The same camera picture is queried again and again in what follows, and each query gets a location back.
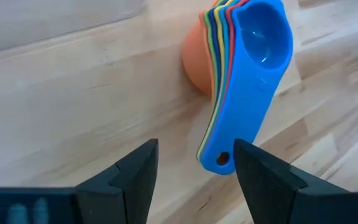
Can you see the yellow measuring cup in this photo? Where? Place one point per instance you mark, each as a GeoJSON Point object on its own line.
{"type": "Point", "coordinates": [217, 37]}

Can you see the small bright blue measuring cup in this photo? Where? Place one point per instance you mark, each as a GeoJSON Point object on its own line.
{"type": "Point", "coordinates": [247, 102]}

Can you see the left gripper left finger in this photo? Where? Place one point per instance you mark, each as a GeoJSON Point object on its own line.
{"type": "Point", "coordinates": [129, 193]}

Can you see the green measuring cup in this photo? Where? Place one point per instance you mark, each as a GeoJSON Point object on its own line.
{"type": "Point", "coordinates": [208, 37]}

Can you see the teal measuring cup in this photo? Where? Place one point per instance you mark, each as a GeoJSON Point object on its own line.
{"type": "Point", "coordinates": [222, 37]}

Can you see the pink measuring cup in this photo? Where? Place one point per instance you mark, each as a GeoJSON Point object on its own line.
{"type": "Point", "coordinates": [228, 37]}

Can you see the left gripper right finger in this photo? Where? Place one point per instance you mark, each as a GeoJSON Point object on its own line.
{"type": "Point", "coordinates": [269, 196]}

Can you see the dark blue measuring cup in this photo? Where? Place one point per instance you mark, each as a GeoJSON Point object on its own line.
{"type": "Point", "coordinates": [213, 37]}

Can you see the large orange measuring cup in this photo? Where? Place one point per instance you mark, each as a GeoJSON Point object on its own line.
{"type": "Point", "coordinates": [194, 62]}

